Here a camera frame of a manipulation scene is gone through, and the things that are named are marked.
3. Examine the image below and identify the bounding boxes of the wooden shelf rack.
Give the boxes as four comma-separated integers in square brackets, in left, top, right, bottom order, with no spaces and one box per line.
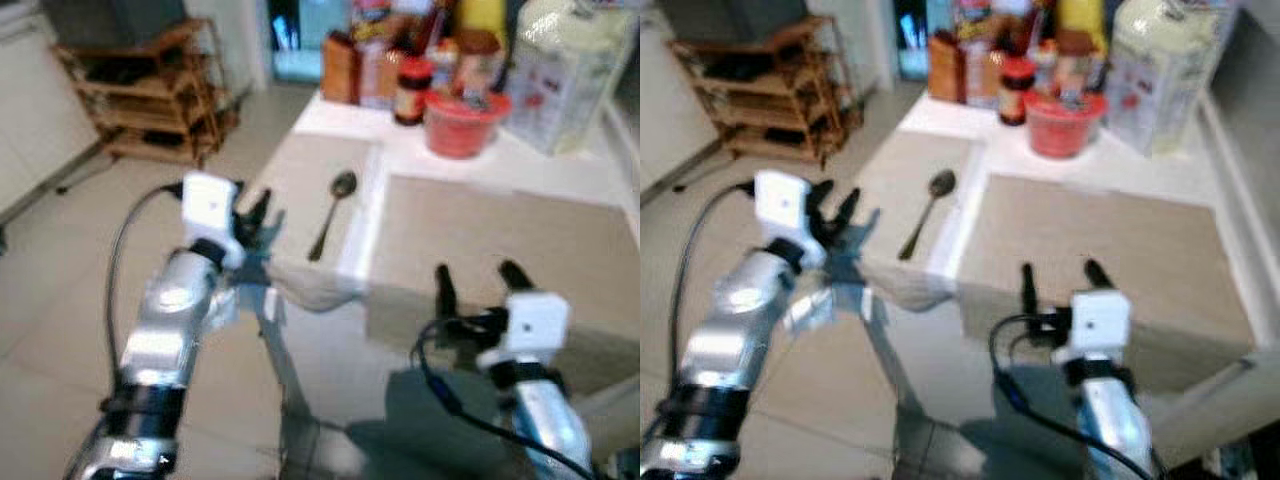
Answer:
[54,17,242,168]
[671,14,863,168]

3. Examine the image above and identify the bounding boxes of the large clear plastic jar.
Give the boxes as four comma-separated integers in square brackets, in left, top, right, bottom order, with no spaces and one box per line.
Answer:
[1104,0,1238,158]
[504,0,638,157]

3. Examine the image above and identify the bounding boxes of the dark sauce jar red lid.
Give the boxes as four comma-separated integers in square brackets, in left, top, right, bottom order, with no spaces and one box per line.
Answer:
[997,56,1038,127]
[392,56,435,127]

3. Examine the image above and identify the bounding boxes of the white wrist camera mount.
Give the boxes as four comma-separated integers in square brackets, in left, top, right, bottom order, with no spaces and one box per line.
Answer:
[1054,289,1132,365]
[181,171,247,270]
[753,169,828,270]
[477,291,570,371]

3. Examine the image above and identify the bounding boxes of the brown carton box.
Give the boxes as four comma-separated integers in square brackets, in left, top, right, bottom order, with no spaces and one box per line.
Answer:
[926,31,967,105]
[319,31,362,105]

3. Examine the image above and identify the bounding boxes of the jar with brown lid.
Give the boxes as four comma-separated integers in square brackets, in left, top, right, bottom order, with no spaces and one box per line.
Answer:
[1054,28,1107,103]
[454,28,507,103]

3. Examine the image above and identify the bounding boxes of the small beige placemat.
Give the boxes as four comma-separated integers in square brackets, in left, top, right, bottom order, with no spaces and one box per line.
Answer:
[248,132,382,313]
[853,132,977,306]

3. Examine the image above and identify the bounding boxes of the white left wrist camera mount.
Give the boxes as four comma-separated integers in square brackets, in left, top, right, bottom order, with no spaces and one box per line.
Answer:
[181,171,247,270]
[753,169,828,270]

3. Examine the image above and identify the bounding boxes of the red plastic bowl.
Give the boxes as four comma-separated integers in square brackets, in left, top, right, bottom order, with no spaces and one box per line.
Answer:
[1023,89,1110,161]
[423,89,514,161]

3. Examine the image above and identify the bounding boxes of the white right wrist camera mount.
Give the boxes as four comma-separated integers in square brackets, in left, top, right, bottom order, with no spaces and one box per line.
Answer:
[477,291,570,371]
[1054,289,1132,365]

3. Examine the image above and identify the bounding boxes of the yellow bottle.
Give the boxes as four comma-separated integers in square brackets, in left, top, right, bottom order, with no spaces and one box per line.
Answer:
[459,0,509,41]
[1057,0,1107,41]

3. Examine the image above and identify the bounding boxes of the large beige placemat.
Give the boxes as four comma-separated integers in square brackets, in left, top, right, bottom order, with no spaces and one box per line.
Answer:
[363,174,641,397]
[953,174,1257,393]

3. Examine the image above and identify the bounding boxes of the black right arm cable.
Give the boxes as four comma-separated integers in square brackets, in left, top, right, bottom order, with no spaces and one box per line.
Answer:
[411,316,601,480]
[988,314,1159,480]

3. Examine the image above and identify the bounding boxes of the metal spoon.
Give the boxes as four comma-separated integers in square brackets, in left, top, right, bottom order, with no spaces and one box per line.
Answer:
[896,168,958,263]
[306,170,359,264]

